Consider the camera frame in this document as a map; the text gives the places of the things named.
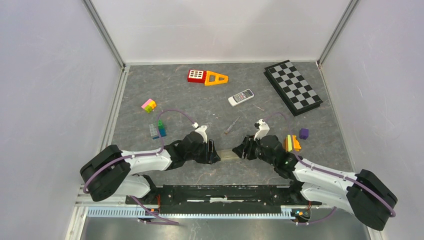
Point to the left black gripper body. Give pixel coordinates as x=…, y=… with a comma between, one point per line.
x=202, y=154

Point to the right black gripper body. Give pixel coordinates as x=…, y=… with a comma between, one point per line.
x=253, y=152

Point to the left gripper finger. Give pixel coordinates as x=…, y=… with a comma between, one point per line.
x=211, y=146
x=213, y=157

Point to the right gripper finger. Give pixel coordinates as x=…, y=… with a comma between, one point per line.
x=239, y=151
x=248, y=141

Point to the clear handle screwdriver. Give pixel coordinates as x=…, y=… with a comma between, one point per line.
x=231, y=126

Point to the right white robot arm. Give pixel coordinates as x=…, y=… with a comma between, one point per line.
x=362, y=194

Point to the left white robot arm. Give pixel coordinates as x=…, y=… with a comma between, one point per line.
x=118, y=172

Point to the white remote control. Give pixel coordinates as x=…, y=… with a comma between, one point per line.
x=241, y=97

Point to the orange yellow block stack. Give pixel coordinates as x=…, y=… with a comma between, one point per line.
x=291, y=143

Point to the purple cube block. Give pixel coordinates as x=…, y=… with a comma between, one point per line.
x=303, y=133

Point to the green blue grey blocks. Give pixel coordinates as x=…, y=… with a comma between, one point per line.
x=157, y=130

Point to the black grey chessboard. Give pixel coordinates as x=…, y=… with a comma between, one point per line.
x=292, y=87

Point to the orange triangular toy block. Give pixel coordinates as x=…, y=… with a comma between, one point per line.
x=213, y=78

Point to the pink yellow green blocks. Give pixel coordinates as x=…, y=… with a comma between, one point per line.
x=149, y=105

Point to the red white window block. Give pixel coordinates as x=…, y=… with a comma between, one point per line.
x=196, y=76

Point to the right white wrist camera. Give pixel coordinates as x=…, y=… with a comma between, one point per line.
x=262, y=129

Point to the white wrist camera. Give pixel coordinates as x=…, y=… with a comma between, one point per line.
x=262, y=129
x=201, y=129

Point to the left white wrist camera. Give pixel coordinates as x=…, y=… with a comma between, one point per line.
x=201, y=129

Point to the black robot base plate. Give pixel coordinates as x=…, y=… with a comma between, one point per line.
x=224, y=199

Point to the white slotted cable duct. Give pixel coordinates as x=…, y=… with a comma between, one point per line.
x=138, y=212

